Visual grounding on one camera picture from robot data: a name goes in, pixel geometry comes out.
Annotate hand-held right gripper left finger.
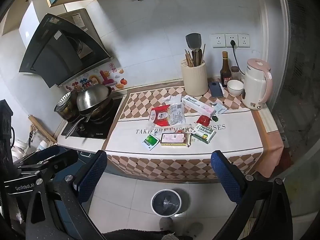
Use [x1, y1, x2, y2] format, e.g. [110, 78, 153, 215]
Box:
[25, 150, 108, 240]

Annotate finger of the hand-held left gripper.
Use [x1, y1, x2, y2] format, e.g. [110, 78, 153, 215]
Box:
[15, 145, 63, 167]
[37, 150, 79, 178]

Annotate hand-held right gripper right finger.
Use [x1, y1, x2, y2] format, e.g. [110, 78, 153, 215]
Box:
[211, 150, 293, 240]

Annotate green and white medicine box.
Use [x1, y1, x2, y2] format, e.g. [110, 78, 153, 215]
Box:
[191, 123, 217, 144]

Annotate small red wrapper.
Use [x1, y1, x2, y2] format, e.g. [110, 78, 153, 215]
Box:
[196, 115, 212, 127]

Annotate yellow and pink box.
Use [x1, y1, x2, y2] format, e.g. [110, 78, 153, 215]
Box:
[160, 132, 192, 147]

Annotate white round trash bin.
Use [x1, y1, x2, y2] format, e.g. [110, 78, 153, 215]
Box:
[150, 189, 182, 217]

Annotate white sachet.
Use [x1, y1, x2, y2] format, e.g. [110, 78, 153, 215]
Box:
[214, 104, 228, 116]

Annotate green sachet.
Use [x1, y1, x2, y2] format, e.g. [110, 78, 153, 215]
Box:
[142, 133, 161, 151]

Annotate white toothpaste box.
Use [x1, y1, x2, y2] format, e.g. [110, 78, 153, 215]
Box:
[181, 96, 216, 117]

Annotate clear printed plastic bag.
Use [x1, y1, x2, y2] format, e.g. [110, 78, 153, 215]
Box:
[163, 94, 187, 127]

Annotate red snack packet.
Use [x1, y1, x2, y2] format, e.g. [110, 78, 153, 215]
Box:
[149, 104, 173, 128]

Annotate wooden rolling pin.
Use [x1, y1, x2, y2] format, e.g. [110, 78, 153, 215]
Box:
[28, 114, 58, 143]

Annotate checkered pink tablecloth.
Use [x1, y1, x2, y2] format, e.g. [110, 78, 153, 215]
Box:
[103, 81, 284, 180]

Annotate black cooktop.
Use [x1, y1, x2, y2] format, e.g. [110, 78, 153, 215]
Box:
[61, 95, 128, 139]

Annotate pot with steamer insert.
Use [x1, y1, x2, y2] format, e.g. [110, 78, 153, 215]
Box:
[54, 92, 81, 121]

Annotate grey slipper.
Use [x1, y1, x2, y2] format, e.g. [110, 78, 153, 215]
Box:
[159, 217, 174, 231]
[184, 222, 204, 238]

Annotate steel wok lid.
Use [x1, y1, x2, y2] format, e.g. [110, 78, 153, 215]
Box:
[76, 80, 112, 111]

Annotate dark smartphone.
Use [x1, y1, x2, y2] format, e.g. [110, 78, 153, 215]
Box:
[208, 81, 224, 99]

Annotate white bowl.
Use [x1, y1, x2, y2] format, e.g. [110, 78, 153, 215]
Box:
[226, 80, 244, 97]

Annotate white and pink kettle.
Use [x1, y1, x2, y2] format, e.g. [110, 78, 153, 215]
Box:
[241, 58, 273, 111]

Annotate black range hood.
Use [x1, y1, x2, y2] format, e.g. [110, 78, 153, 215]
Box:
[19, 8, 112, 88]

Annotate cream utensil holder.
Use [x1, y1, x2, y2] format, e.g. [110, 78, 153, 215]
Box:
[181, 59, 209, 97]

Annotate dark sauce bottle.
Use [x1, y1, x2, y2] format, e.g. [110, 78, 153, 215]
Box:
[220, 51, 232, 88]

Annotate small glass jar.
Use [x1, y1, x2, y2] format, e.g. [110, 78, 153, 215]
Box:
[230, 66, 241, 81]

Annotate bundle of wooden chopsticks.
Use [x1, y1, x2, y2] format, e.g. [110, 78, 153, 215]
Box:
[184, 43, 206, 68]

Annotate white hood chimney cover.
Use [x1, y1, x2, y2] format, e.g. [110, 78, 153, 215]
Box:
[18, 2, 46, 48]

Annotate glass door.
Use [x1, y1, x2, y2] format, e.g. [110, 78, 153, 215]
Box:
[260, 0, 320, 240]

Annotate black spatula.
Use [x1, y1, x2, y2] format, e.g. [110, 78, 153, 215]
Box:
[185, 33, 202, 55]

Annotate black wok with handle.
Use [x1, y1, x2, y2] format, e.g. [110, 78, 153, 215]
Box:
[65, 97, 115, 139]

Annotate colourful wall stickers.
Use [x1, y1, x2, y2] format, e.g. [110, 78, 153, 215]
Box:
[64, 69, 127, 92]

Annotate white wall socket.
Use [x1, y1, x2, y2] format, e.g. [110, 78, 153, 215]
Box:
[225, 34, 239, 48]
[209, 34, 227, 49]
[237, 34, 251, 48]

